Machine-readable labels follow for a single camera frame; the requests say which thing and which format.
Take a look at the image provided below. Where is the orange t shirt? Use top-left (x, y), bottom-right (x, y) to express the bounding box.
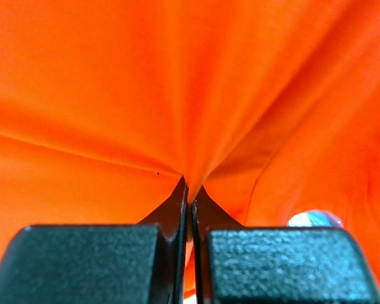
top-left (0, 1), bottom-right (380, 289)

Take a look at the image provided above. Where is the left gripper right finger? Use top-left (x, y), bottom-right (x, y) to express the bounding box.
top-left (192, 189), bottom-right (380, 303)

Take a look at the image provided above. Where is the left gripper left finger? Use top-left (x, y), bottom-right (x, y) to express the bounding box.
top-left (0, 179), bottom-right (188, 303)

